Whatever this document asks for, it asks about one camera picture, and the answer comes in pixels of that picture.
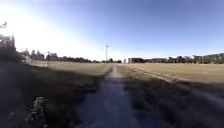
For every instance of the dry grass verge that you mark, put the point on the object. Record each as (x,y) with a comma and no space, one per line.
(176,86)

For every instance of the distant thin pole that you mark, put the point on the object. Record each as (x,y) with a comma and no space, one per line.
(106,53)

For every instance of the dry grass field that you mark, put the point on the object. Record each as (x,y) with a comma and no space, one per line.
(50,86)

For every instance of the distant low buildings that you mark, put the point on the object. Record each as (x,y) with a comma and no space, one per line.
(180,59)

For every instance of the grey gravel path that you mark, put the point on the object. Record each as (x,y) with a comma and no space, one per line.
(108,103)

